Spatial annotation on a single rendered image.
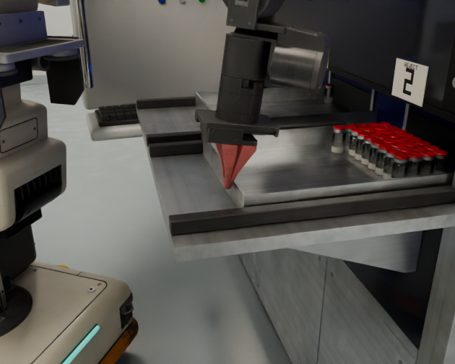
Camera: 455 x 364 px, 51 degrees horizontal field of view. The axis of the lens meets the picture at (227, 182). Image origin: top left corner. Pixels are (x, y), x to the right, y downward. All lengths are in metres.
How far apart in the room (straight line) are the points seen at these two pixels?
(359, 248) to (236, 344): 1.05
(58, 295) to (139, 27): 0.83
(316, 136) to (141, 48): 0.74
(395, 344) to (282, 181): 0.39
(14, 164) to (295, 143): 0.61
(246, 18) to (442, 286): 0.49
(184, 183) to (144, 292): 1.30
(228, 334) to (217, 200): 1.15
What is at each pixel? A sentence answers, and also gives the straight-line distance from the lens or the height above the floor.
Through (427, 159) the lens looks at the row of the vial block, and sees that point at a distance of 0.78.
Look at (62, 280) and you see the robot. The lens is 1.65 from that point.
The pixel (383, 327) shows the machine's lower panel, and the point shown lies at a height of 0.57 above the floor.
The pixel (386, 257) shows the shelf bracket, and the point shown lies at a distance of 0.81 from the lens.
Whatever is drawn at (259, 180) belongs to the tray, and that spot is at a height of 0.88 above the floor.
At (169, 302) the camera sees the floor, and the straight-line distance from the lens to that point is 1.95.
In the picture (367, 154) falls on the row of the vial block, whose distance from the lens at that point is 0.83.
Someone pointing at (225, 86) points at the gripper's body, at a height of 1.05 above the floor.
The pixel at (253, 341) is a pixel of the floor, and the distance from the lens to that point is 1.77.
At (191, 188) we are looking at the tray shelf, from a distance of 0.72.
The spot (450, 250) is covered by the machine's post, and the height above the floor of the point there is 0.81.
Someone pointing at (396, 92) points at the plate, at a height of 1.00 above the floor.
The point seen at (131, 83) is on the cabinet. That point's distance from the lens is 1.51.
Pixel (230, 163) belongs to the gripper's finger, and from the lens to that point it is 0.63.
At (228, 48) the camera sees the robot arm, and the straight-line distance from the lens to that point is 0.61.
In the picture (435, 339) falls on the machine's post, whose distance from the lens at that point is 0.85.
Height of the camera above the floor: 1.17
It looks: 23 degrees down
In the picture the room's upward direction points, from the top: straight up
